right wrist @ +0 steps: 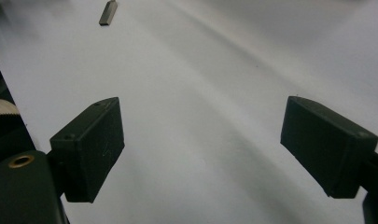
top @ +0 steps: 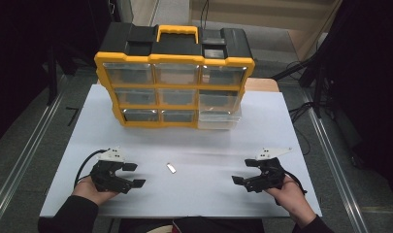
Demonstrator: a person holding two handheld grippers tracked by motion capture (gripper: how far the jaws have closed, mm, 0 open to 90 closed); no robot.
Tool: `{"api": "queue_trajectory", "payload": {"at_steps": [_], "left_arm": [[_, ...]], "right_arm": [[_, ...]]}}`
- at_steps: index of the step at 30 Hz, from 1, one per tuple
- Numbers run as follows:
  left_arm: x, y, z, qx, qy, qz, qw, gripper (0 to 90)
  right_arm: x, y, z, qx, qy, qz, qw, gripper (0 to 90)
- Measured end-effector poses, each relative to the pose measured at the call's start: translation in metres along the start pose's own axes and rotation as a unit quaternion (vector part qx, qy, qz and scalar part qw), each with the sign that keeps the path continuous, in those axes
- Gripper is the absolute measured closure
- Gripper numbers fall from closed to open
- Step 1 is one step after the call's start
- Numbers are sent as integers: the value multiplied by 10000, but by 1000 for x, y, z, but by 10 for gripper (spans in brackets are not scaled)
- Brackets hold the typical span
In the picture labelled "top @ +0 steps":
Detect person's left hand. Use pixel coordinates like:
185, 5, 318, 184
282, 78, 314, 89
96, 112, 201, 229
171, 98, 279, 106
71, 176, 119, 207

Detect black floor cables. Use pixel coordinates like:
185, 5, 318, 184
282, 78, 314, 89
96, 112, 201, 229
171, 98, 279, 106
271, 58, 316, 156

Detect thin black hanging cable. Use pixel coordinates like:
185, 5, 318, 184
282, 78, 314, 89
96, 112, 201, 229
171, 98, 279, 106
199, 0, 211, 31

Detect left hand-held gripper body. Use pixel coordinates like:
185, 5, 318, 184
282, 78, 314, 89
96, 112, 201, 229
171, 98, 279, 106
89, 146, 134, 195

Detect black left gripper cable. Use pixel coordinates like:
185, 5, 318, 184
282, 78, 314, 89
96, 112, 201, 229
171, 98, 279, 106
74, 149, 109, 189

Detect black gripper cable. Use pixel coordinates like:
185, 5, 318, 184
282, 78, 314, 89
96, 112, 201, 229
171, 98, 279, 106
274, 170, 309, 206
74, 149, 109, 189

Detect metal floor rail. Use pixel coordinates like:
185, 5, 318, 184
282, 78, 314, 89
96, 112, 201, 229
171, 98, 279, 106
300, 88, 371, 233
0, 91, 66, 216

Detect yellow black organizer case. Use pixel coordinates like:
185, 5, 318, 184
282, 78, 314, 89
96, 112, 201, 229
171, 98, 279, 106
93, 21, 256, 130

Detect clear plastic drawer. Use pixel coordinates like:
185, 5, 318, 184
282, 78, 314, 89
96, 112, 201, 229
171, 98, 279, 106
197, 108, 244, 131

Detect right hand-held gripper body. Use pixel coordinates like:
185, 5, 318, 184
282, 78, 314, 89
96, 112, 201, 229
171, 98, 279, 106
245, 147, 293, 194

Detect person's right hand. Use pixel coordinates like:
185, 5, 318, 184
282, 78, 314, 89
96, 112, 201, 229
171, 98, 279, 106
264, 176, 317, 229

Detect person's dark clothing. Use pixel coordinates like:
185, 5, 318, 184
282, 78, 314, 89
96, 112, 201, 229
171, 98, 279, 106
118, 217, 266, 233

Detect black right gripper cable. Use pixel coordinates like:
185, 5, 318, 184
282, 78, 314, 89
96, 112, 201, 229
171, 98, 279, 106
274, 170, 309, 206

